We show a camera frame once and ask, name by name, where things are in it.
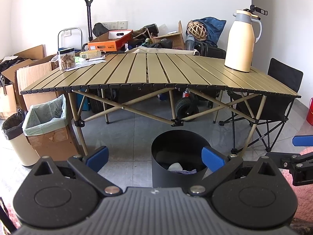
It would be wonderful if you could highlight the lavender knit pouch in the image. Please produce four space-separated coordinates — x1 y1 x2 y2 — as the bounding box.
174 169 197 174

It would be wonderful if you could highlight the white foam roll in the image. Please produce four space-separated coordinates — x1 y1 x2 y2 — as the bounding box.
168 162 183 172

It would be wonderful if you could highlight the black round trash bin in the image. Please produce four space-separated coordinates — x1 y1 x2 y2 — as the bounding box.
151 130 209 190

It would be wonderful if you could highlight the red plastic bucket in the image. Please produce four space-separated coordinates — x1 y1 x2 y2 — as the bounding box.
306 98 313 126

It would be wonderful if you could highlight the black folding chair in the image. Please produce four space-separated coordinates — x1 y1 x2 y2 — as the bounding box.
219 58 303 154

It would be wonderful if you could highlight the cardboard box with green liner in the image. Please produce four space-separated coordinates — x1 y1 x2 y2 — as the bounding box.
22 94 78 161

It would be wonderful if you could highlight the black wagon wheel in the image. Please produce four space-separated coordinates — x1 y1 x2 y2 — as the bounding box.
175 98 199 119

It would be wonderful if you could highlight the beige bin with black bag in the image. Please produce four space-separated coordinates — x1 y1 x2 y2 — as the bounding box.
2 109 39 167

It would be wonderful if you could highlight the tan folding camping table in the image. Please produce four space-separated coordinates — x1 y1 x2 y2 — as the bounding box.
21 53 298 154

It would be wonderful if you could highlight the white printed paper sheet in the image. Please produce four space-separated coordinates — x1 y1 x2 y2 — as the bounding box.
63 56 106 71

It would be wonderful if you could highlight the clear snack jar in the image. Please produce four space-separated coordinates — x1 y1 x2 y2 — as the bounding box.
57 48 75 71

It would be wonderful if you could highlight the yellow thermos jug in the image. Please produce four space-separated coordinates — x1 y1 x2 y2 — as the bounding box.
224 10 262 73

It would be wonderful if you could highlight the small yellow carton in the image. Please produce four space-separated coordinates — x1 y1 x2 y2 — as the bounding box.
80 50 102 60

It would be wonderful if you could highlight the large open cardboard box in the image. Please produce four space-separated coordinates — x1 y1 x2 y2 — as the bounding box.
1 45 61 120

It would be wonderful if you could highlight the grey water bottle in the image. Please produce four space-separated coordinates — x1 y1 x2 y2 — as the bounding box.
185 34 195 50

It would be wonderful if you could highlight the orange cardboard box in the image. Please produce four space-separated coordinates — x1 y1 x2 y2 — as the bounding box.
87 29 133 52

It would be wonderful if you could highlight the brown open cardboard box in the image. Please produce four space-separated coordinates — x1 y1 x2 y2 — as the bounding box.
150 21 185 50

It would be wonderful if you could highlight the rattan woven ball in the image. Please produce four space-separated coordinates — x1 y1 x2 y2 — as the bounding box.
187 21 208 41

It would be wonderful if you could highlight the blue fabric bag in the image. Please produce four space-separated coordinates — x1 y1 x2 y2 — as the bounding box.
194 16 227 47

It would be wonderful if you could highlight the camera tripod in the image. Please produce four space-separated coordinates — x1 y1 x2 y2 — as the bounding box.
248 4 268 21

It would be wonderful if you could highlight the black cart handle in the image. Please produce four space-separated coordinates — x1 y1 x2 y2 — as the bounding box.
85 0 93 41

